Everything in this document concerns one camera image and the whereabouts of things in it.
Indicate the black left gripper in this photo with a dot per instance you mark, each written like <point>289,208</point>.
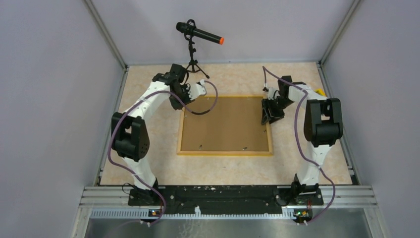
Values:
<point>187,99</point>

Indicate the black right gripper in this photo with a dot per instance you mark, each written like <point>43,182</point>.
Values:
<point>268,114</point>

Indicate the yellow wooden picture frame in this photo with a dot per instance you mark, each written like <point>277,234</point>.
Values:
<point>226,153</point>

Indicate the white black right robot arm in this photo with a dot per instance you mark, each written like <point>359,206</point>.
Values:
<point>322,126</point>

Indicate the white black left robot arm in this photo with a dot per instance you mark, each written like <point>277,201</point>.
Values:
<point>130,142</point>

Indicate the black microphone tripod stand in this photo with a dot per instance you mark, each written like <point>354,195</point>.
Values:
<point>193,66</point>

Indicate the yellow screwdriver bit box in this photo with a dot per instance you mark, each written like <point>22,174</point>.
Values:
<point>320,92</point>

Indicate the black microphone orange tip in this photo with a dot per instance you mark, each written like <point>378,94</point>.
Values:
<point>199,32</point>

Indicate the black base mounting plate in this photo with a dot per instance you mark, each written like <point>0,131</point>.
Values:
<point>282,195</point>

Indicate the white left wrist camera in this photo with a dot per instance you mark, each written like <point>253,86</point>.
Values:
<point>197,89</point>

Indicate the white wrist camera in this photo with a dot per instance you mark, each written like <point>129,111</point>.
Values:
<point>197,89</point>
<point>270,93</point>

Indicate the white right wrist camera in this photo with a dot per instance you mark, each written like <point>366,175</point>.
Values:
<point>270,93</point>

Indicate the brown frame backing board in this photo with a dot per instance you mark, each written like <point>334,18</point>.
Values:
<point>226,124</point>

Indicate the aluminium front rail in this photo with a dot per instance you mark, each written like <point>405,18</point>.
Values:
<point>112,202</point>

